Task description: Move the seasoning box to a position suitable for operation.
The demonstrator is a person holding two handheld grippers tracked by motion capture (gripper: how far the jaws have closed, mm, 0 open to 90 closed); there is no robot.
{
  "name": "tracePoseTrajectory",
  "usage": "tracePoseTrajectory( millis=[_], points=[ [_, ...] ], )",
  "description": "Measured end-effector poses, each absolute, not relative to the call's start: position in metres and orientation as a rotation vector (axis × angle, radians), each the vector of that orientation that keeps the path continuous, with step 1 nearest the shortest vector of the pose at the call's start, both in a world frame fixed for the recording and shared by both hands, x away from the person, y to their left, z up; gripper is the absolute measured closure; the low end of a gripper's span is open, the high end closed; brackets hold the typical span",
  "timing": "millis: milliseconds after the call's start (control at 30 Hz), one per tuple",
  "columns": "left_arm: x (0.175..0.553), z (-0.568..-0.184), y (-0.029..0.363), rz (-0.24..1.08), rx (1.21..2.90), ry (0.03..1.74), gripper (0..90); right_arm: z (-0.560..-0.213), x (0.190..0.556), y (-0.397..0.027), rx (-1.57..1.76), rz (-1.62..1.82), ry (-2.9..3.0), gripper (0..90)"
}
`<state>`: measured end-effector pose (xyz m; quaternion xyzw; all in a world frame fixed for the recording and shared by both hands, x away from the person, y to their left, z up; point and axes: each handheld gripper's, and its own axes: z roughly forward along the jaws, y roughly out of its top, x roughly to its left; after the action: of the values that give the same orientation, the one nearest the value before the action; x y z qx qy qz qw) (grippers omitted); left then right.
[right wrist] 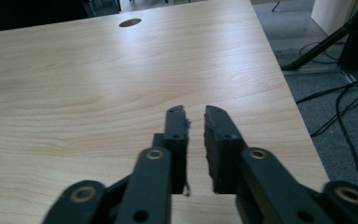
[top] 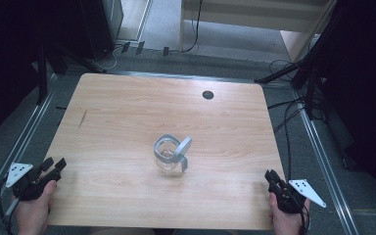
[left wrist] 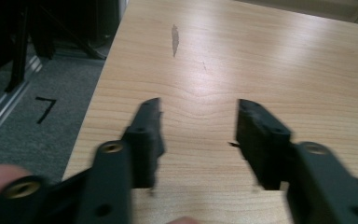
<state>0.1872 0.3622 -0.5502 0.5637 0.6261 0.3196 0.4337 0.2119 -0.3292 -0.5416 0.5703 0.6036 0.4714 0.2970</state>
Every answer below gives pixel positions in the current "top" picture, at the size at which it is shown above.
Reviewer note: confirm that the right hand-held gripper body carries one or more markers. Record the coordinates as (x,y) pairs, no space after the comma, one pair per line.
(290,196)

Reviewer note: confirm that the black stand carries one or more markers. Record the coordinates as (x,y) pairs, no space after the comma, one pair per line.
(306,68)
(42,75)

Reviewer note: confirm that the person's left hand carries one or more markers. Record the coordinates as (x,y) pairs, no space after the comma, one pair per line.
(34,212)

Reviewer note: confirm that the dark cabinet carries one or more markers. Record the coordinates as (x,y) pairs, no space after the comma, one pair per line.
(101,23)

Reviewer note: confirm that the glass jar with grey lid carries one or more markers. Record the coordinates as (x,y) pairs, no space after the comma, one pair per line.
(171,155)

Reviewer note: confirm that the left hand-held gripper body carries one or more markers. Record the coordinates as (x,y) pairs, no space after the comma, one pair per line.
(29,187)

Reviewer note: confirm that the white furniture frame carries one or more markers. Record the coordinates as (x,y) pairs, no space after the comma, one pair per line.
(241,16)

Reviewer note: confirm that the black round table grommet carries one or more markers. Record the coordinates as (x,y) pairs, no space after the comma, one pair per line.
(208,95)

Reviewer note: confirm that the metal floor rail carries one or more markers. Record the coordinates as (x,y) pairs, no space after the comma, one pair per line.
(16,150)
(326,169)

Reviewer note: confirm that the person's right hand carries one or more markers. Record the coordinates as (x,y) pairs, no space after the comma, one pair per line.
(285,222)

